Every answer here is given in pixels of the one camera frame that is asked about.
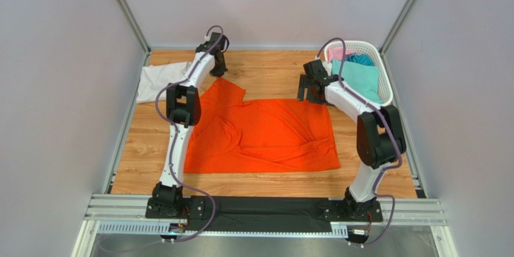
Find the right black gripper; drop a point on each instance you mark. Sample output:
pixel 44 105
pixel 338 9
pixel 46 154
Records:
pixel 306 89

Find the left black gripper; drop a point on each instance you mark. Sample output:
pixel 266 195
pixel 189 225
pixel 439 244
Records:
pixel 220 72

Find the white t-shirt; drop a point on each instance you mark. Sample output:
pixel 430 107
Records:
pixel 154 78

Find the orange t-shirt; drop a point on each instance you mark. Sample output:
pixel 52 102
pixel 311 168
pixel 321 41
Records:
pixel 259 136

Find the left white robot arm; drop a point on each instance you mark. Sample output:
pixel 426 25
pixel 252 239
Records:
pixel 183 112

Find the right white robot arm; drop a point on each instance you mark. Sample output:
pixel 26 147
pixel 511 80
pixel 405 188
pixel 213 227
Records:
pixel 380 136

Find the pink t-shirt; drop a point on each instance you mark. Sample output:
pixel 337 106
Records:
pixel 337 53

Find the teal t-shirt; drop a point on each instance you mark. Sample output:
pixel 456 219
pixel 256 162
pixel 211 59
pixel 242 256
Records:
pixel 362 79

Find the blue t-shirt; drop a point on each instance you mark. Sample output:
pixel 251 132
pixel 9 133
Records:
pixel 362 59

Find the white plastic laundry basket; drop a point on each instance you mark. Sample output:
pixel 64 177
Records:
pixel 385 91

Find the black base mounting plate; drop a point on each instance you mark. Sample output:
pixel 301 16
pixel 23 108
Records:
pixel 264 214

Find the left aluminium corner post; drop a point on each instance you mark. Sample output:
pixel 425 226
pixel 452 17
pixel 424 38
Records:
pixel 134 26

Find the aluminium corner post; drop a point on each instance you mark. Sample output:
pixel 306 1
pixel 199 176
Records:
pixel 404 13
pixel 134 26

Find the right aluminium corner post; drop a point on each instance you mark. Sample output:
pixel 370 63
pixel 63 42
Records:
pixel 404 13

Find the aluminium frame rail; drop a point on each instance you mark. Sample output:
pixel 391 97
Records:
pixel 117 225

